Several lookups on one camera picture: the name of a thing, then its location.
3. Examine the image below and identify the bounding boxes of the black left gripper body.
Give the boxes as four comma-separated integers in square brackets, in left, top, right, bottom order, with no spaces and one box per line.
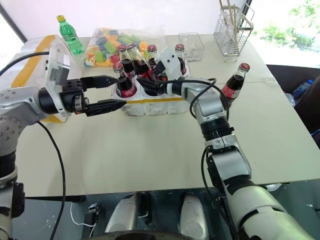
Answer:
[59,78,90,115]

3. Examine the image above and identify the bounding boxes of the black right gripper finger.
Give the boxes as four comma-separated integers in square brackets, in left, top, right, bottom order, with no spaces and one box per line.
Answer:
[136,77,161,88]
[143,85,165,98]

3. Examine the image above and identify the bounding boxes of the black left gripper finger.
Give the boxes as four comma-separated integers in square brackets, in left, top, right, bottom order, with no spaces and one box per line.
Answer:
[84,99,127,118]
[79,74,118,92]

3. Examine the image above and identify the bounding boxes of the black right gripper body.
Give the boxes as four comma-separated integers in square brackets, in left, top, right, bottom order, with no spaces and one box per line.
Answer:
[153,61,168,85]

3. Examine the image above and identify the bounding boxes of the clear plastic bottle crate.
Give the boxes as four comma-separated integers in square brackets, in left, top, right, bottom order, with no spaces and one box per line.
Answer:
[109,58,191,117]

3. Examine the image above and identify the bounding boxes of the glass cola bottle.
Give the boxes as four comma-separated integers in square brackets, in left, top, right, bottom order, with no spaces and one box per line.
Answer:
[220,62,252,106]
[117,44,136,79]
[126,42,154,80]
[146,44,159,69]
[174,43,189,76]
[112,61,138,99]

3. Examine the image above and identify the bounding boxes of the bag of colourful blocks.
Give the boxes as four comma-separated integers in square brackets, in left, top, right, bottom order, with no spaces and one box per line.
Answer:
[83,24,166,69]

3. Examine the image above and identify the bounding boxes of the clear plastic tray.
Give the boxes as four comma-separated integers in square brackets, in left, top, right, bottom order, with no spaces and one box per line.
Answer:
[177,32,205,62]

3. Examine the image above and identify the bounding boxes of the green plastic soda bottle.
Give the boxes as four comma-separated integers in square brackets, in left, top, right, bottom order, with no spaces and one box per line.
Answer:
[56,14,85,56]

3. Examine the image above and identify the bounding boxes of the wooden sticks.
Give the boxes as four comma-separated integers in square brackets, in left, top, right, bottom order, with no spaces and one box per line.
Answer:
[218,0,241,45]

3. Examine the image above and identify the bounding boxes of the black power adapter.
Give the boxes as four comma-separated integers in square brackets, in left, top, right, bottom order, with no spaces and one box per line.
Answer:
[83,203,100,226]

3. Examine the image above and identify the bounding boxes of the silver rounded robot leg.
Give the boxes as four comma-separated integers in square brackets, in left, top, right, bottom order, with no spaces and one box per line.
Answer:
[104,192,141,235]
[179,192,210,240]

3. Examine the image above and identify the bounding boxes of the blue-labelled water bottle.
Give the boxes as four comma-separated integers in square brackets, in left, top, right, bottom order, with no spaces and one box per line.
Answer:
[291,79,315,99]

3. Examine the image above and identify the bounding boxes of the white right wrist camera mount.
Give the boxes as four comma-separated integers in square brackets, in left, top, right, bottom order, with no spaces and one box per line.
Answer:
[154,48,186,81]

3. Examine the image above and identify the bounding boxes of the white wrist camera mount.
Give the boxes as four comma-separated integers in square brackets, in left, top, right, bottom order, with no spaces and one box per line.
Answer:
[154,48,186,81]
[44,34,73,124]

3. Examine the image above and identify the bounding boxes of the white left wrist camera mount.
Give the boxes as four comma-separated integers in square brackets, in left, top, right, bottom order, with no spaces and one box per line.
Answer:
[44,34,73,124]

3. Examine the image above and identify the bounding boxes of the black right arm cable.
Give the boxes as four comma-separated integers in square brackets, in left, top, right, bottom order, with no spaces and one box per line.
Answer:
[159,77,240,240]

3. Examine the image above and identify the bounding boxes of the white wire rack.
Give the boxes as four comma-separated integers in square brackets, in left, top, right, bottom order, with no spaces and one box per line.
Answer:
[213,5,255,63]

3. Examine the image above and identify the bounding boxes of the white floor cable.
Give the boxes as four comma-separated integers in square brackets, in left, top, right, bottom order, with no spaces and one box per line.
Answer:
[69,201,97,229]

